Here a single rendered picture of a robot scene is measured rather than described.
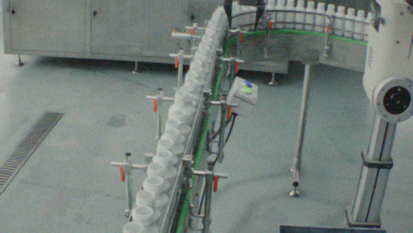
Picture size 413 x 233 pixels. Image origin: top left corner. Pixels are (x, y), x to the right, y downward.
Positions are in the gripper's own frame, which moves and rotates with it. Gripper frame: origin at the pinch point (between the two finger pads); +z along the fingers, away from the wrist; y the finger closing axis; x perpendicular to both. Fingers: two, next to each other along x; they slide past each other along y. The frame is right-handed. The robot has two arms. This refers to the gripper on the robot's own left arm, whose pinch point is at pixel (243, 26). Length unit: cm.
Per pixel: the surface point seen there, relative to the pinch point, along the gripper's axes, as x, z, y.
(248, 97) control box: 24.6, 29.4, 2.7
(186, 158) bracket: -21.1, 28.3, -10.2
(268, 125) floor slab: 247, 139, 18
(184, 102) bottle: -0.9, 22.5, -13.9
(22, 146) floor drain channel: 171, 141, -153
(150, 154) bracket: -21.2, 28.4, -19.1
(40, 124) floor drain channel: 208, 141, -153
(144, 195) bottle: -46, 25, -15
